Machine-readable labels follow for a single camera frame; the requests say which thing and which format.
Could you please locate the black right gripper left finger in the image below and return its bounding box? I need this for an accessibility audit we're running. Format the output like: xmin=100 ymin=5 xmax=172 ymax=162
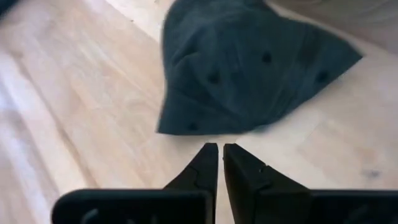
xmin=51 ymin=142 xmax=219 ymax=224

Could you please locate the dark grey baseball cap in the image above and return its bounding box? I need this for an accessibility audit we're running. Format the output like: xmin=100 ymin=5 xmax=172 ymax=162
xmin=156 ymin=0 xmax=364 ymax=136

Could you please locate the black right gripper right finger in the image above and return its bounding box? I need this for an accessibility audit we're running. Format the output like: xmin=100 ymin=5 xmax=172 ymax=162
xmin=223 ymin=142 xmax=398 ymax=224

